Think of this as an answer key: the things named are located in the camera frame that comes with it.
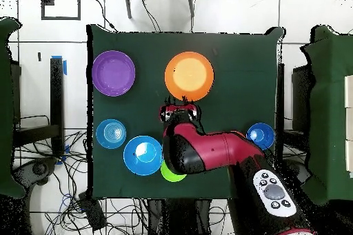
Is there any large orange bowl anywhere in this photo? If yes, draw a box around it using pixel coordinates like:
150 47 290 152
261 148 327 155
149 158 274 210
164 51 215 103

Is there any large light blue bowl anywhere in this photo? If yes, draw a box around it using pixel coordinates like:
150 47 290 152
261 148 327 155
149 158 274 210
123 135 164 177

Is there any green bowl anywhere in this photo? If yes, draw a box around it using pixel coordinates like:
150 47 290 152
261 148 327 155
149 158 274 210
160 159 188 183

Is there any dark green tablecloth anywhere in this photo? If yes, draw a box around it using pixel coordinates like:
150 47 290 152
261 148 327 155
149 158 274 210
86 23 285 202

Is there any small light blue bowl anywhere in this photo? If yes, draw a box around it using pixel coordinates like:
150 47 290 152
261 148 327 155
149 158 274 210
95 119 127 150

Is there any purple bowl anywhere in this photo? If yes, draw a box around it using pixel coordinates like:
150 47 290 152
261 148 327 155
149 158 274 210
91 50 137 97

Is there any dark blue bowl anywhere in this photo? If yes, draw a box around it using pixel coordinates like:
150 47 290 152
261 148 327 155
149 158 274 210
245 122 276 151

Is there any grey metal leg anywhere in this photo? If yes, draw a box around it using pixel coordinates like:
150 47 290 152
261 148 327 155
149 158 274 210
185 0 200 19
123 0 134 19

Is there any black power strip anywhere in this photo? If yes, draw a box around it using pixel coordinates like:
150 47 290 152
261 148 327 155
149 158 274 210
77 192 108 232

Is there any green cloth side table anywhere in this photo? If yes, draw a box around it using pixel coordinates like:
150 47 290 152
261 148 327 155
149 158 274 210
0 17 27 199
300 24 353 203

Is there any black office chair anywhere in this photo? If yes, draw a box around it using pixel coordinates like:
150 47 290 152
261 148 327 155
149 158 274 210
12 157 57 192

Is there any black metal frame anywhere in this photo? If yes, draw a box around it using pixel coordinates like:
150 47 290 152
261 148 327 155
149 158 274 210
12 57 65 156
276 63 312 159

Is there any tangle of cables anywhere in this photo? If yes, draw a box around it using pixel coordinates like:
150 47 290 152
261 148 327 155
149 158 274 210
16 114 150 235

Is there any grey square floor frame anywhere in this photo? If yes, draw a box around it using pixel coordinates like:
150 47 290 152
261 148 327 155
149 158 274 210
40 0 81 21

